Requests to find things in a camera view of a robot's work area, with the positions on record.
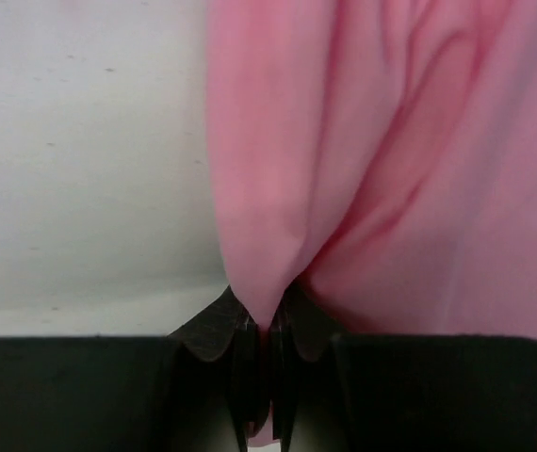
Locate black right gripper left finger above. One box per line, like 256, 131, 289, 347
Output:
0, 290, 262, 451

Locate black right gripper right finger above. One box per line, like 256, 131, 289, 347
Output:
270, 286, 537, 451

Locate pink rose-print pillowcase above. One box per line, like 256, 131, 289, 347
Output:
206, 1, 537, 444

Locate white pillow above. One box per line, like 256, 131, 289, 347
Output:
0, 1, 223, 308

